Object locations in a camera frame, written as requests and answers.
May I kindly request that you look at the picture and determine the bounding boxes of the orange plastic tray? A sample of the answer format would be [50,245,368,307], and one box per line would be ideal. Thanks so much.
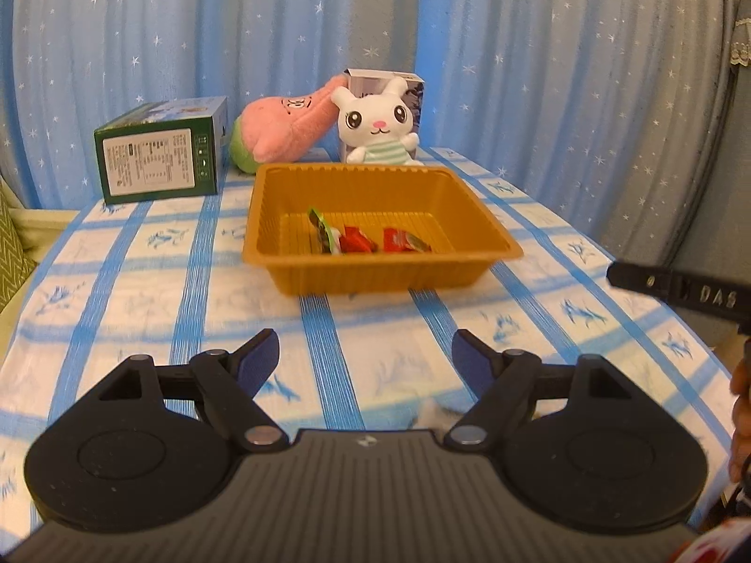
[242,163,524,297]

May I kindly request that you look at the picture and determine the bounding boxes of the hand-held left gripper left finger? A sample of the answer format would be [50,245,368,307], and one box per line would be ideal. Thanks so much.
[94,328,288,452]

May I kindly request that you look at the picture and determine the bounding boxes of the pink plush toy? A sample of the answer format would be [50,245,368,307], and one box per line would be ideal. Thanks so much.
[229,73,348,175]

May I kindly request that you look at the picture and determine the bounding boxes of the blue checked tablecloth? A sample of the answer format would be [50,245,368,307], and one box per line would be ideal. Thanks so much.
[0,146,746,540]

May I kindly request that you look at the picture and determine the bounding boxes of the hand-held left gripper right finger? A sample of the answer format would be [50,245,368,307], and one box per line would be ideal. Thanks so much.
[443,328,637,452]

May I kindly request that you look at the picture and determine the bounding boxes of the white green snack packet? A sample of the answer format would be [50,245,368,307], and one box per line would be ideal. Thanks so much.
[308,207,343,255]

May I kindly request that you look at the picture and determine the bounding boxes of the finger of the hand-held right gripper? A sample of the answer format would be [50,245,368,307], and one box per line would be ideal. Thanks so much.
[607,258,675,301]

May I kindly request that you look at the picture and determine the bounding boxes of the plain red snack packet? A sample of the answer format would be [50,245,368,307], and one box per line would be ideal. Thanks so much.
[342,226,379,254]

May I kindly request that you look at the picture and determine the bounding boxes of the red white patterned clothing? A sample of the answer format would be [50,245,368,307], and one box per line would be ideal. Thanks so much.
[669,516,751,563]

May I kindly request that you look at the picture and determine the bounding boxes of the green cardboard box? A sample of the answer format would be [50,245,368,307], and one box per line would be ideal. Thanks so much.
[94,97,230,205]

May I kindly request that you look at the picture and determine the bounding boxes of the grey printed box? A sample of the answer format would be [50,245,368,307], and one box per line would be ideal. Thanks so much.
[343,68,426,165]

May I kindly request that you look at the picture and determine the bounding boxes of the grey cloth with lace trim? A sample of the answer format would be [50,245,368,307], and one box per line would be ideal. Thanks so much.
[728,0,751,71]

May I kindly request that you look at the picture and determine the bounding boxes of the blue starry curtain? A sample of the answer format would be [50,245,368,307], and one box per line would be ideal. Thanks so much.
[0,0,423,212]
[411,0,751,353]

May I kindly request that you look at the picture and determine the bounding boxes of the white bunny plush toy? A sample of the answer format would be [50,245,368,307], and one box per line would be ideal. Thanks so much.
[330,76,424,166]

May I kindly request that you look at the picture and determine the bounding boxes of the person's right hand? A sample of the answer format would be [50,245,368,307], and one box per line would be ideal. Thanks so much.
[729,358,751,485]

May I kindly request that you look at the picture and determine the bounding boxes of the red packet with brown label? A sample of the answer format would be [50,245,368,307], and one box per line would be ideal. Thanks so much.
[383,227,433,254]

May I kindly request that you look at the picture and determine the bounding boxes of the green zigzag cushion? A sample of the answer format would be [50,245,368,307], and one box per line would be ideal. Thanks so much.
[0,188,37,312]

